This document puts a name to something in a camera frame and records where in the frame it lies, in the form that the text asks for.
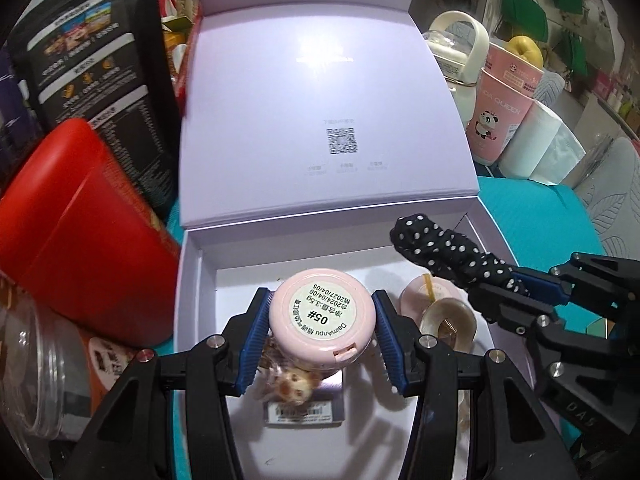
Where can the white toilet paper roll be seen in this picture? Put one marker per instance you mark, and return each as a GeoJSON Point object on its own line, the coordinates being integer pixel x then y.
{"type": "Point", "coordinates": [567, 152]}
{"type": "Point", "coordinates": [532, 135]}

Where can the yellow packet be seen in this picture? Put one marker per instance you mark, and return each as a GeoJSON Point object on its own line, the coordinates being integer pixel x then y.
{"type": "Point", "coordinates": [177, 35]}

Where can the black polka-dot scrunchie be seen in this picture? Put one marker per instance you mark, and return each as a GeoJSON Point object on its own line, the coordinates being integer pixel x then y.
{"type": "Point", "coordinates": [440, 245]}

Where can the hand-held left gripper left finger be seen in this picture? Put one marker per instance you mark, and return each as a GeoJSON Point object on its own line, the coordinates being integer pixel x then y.
{"type": "Point", "coordinates": [255, 340]}

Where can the lavender gift box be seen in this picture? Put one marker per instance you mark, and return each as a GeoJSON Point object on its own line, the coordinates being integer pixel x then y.
{"type": "Point", "coordinates": [325, 85]}

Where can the clear tape roll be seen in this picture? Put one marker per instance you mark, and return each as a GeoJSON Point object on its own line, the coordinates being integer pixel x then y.
{"type": "Point", "coordinates": [445, 320]}

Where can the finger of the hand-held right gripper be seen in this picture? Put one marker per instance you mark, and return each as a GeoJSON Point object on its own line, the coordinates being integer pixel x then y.
{"type": "Point", "coordinates": [500, 305]}
{"type": "Point", "coordinates": [545, 285]}

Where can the black snack bag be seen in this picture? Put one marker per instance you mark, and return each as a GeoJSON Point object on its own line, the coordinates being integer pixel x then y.
{"type": "Point", "coordinates": [115, 85]}

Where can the leaf patterned grey cloth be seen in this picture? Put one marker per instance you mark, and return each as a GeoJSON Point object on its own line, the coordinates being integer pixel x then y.
{"type": "Point", "coordinates": [615, 195]}

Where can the clear jar with brown label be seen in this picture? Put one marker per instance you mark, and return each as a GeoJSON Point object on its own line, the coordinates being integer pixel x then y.
{"type": "Point", "coordinates": [40, 360]}

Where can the red tin canister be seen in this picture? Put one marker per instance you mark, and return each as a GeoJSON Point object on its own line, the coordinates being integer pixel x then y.
{"type": "Point", "coordinates": [75, 235]}

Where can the yellow round object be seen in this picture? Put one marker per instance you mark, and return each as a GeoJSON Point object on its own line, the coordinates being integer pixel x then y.
{"type": "Point", "coordinates": [525, 47]}

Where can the pink panda cup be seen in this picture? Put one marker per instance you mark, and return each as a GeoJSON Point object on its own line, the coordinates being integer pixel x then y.
{"type": "Point", "coordinates": [495, 110]}

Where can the clear jar with purple label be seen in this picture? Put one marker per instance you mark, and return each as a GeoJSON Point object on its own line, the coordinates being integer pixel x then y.
{"type": "Point", "coordinates": [15, 125]}

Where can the red cardboard box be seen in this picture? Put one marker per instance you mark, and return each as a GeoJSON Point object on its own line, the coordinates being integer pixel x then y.
{"type": "Point", "coordinates": [182, 75]}

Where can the small doll charm packet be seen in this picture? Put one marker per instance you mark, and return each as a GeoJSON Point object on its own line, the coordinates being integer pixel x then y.
{"type": "Point", "coordinates": [292, 385]}

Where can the pink compact with white label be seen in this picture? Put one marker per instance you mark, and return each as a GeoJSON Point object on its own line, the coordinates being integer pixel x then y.
{"type": "Point", "coordinates": [320, 315]}

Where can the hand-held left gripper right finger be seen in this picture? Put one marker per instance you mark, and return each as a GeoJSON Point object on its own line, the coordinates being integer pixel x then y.
{"type": "Point", "coordinates": [392, 345]}

